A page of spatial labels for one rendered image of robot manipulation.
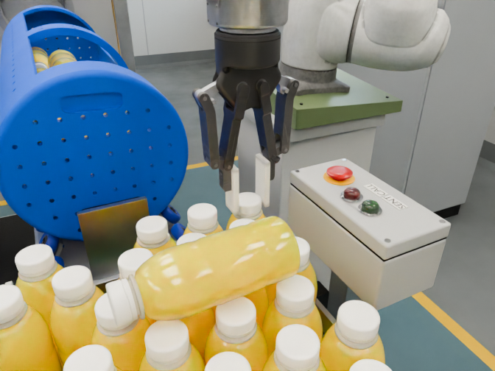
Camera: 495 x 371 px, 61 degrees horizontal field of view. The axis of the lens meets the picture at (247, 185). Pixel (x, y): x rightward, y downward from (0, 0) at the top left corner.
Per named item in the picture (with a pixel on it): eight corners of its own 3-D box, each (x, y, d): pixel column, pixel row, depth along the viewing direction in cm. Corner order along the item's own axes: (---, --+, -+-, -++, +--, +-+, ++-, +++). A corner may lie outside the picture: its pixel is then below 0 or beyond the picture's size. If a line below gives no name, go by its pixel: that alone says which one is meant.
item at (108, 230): (152, 255, 71) (143, 191, 65) (156, 263, 69) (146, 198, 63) (90, 271, 67) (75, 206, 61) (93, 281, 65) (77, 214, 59)
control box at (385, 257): (338, 211, 69) (345, 155, 64) (434, 287, 54) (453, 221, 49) (286, 227, 65) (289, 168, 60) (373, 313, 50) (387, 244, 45)
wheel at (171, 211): (161, 196, 76) (154, 204, 76) (169, 207, 73) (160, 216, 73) (177, 209, 79) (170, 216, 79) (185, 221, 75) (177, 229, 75)
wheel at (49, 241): (59, 227, 70) (47, 223, 69) (62, 241, 66) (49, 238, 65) (46, 248, 71) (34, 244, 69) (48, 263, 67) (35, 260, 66)
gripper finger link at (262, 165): (255, 154, 57) (260, 152, 57) (255, 197, 60) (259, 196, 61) (265, 163, 54) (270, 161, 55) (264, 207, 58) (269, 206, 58)
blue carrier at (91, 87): (105, 93, 145) (94, 4, 131) (191, 222, 76) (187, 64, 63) (13, 101, 133) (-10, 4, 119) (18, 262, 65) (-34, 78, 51)
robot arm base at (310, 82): (309, 68, 130) (311, 50, 127) (351, 92, 113) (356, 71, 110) (256, 71, 123) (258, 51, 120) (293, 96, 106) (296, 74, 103)
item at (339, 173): (341, 169, 61) (342, 162, 60) (357, 180, 58) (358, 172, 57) (320, 174, 59) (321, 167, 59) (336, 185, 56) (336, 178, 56)
